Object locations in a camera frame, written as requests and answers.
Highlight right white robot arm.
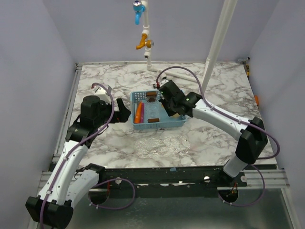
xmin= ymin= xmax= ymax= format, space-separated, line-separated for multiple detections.
xmin=158 ymin=80 xmax=268 ymax=187

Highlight yellow ceramic mug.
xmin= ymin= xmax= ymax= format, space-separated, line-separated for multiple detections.
xmin=172 ymin=114 xmax=180 ymax=119

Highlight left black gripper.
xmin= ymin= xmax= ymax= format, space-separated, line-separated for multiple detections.
xmin=95 ymin=98 xmax=131 ymax=128

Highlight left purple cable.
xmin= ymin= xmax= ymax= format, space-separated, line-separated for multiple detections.
xmin=39 ymin=82 xmax=136 ymax=229

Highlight purple cable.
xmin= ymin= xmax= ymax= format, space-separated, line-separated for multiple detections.
xmin=39 ymin=82 xmax=136 ymax=229
xmin=156 ymin=66 xmax=281 ymax=207

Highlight clear tray with brown ends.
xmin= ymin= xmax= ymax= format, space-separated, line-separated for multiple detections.
xmin=146 ymin=92 xmax=160 ymax=123

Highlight yellow tool in corner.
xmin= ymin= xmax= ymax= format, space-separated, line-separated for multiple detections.
xmin=238 ymin=57 xmax=250 ymax=78

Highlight blue tap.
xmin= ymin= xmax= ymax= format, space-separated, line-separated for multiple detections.
xmin=132 ymin=0 xmax=146 ymax=25

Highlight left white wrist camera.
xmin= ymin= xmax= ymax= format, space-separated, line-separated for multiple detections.
xmin=92 ymin=84 xmax=112 ymax=104

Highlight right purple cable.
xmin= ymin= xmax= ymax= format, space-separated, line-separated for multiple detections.
xmin=156 ymin=66 xmax=281 ymax=207

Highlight white horizontal pipe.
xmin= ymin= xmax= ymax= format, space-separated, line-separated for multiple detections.
xmin=147 ymin=66 xmax=196 ymax=82

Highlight orange clip on wall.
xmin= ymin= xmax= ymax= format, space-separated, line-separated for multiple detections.
xmin=254 ymin=95 xmax=259 ymax=106

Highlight orange brass tap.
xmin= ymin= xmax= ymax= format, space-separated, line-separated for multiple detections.
xmin=136 ymin=33 xmax=154 ymax=50

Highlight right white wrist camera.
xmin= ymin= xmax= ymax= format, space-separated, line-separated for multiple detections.
xmin=159 ymin=77 xmax=169 ymax=87

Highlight white diagonal pole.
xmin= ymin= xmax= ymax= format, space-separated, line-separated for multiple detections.
xmin=202 ymin=0 xmax=238 ymax=91

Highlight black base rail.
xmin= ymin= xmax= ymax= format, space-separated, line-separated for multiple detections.
xmin=49 ymin=164 xmax=248 ymax=198

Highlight light blue plastic basket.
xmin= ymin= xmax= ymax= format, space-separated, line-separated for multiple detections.
xmin=130 ymin=90 xmax=186 ymax=130

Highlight orange toothpaste tube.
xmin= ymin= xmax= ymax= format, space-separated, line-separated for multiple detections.
xmin=134 ymin=102 xmax=142 ymax=124

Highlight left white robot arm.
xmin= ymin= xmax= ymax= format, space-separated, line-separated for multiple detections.
xmin=25 ymin=95 xmax=131 ymax=229

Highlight white vertical pipe with fittings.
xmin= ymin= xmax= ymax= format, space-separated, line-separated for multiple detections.
xmin=142 ymin=0 xmax=152 ymax=70

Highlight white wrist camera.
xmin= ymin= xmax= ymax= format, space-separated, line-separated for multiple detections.
xmin=92 ymin=84 xmax=112 ymax=104
xmin=159 ymin=77 xmax=169 ymax=87

